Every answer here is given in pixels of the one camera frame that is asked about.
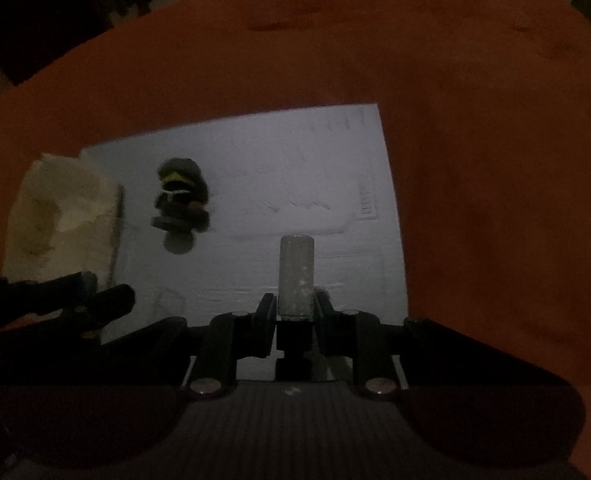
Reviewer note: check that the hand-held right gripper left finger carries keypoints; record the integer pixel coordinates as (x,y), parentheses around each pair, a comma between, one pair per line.
(268,319)

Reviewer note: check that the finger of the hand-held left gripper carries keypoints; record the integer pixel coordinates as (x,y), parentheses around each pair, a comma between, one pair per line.
(107,302)
(50,290)

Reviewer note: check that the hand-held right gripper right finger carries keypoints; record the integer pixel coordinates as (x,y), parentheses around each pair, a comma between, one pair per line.
(323,320)

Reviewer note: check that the white remote control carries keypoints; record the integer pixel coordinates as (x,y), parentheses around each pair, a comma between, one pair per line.
(297,275)

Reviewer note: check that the white paper sheet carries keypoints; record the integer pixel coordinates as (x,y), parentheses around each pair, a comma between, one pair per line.
(285,175)

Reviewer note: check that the orange blanket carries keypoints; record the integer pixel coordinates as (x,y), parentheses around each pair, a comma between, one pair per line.
(475,160)

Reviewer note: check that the dark wardrobe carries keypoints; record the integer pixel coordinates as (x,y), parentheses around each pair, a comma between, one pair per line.
(45,10)

